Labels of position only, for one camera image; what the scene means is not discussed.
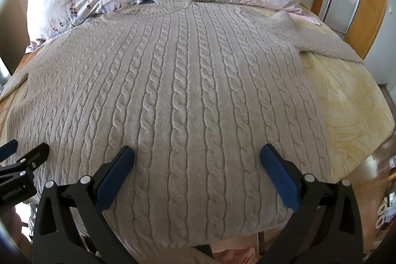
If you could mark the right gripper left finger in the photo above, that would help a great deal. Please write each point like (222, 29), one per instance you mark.
(56, 238)

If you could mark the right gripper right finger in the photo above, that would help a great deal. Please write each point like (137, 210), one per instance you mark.
(325, 226)

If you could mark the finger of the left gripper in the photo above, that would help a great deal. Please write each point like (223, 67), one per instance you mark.
(27, 164)
(8, 149)

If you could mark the beige cable knit sweater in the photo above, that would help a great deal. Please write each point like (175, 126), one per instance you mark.
(148, 222)

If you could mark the yellow orange patterned bedspread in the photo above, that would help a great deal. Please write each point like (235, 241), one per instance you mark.
(349, 109)

